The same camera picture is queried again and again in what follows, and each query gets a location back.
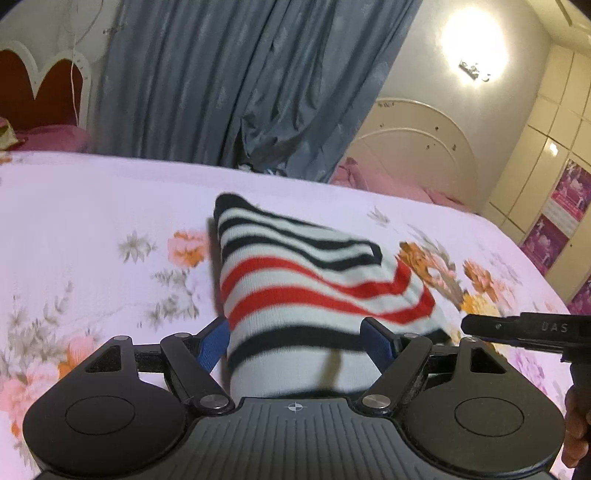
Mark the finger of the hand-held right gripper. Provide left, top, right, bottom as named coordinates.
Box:
left=461, top=314, right=523, bottom=345

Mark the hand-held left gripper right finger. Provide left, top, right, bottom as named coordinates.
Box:
left=359, top=316, right=514, bottom=416

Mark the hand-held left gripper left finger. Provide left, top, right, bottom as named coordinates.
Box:
left=60, top=318, right=234, bottom=416

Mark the black red white striped sweater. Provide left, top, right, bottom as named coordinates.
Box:
left=210, top=192, right=451, bottom=400

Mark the person's right hand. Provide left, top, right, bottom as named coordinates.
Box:
left=561, top=385, right=591, bottom=468

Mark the purple wardrobe poster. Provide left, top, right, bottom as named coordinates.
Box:
left=567, top=281, right=591, bottom=316
left=521, top=214, right=579, bottom=274
left=549, top=159, right=591, bottom=223

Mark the pink bedding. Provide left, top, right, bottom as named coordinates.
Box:
left=329, top=157, right=472, bottom=214

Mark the pink floral bed sheet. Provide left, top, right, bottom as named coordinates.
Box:
left=0, top=150, right=591, bottom=480

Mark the cream wardrobe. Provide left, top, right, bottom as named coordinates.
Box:
left=479, top=44, right=591, bottom=315

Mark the cream arched headboard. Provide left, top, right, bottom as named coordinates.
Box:
left=345, top=97, right=479, bottom=214

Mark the pink pillow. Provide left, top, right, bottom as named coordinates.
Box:
left=9, top=124, right=91, bottom=153

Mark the grey-blue curtain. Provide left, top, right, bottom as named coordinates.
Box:
left=95, top=0, right=424, bottom=184

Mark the patterned cushion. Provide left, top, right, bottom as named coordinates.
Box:
left=0, top=117, right=17, bottom=151

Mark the glowing wall lamp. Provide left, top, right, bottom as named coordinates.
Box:
left=441, top=9, right=509, bottom=85

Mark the red headboard with white frame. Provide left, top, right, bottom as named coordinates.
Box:
left=0, top=41, right=93, bottom=131

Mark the white hanging cable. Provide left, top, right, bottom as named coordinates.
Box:
left=67, top=0, right=81, bottom=126

